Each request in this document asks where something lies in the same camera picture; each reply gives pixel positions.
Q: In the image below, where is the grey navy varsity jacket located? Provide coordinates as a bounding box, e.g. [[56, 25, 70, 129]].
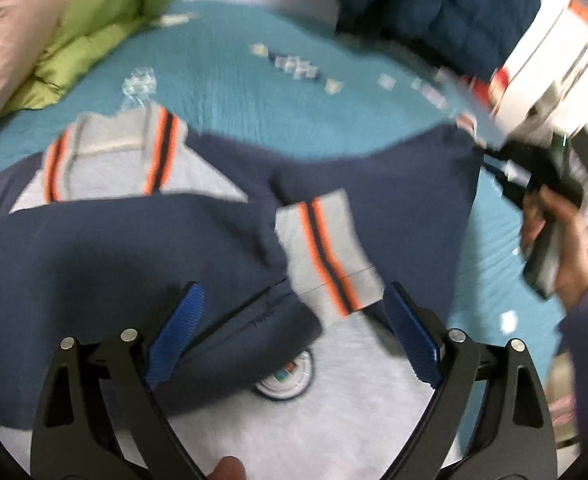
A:
[[0, 104, 485, 480]]

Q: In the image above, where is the yellow navy puffer jacket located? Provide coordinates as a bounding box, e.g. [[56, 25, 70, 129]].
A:
[[335, 0, 540, 82]]

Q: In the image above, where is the person right hand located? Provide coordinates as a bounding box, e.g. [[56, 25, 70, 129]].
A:
[[521, 186, 588, 314]]

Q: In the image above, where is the teal quilted bed cover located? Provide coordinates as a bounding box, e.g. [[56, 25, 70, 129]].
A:
[[0, 0, 571, 461]]

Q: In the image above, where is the person left hand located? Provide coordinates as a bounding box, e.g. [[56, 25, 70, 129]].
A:
[[207, 456, 247, 480]]

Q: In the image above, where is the green folded duvet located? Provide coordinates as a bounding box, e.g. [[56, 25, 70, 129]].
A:
[[2, 0, 175, 115]]

